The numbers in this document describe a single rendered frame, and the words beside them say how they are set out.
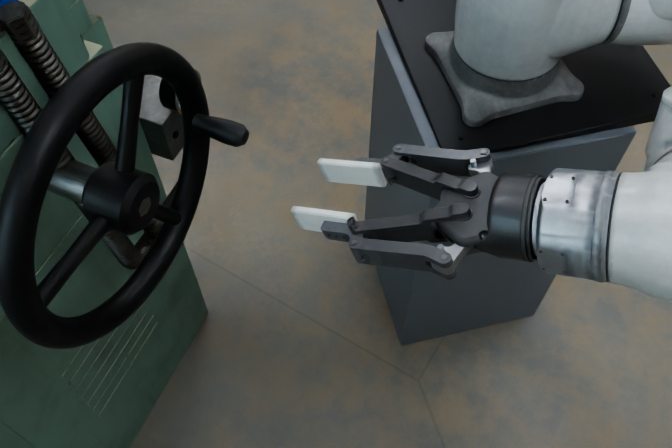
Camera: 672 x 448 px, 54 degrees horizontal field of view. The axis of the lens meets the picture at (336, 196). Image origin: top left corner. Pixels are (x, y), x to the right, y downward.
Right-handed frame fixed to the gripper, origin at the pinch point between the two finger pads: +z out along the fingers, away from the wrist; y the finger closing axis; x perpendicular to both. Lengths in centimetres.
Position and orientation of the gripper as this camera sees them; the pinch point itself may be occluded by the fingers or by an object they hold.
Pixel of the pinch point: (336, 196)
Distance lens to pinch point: 66.1
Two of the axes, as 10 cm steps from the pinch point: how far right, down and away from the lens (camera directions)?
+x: 3.2, 6.5, 6.9
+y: -3.9, 7.6, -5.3
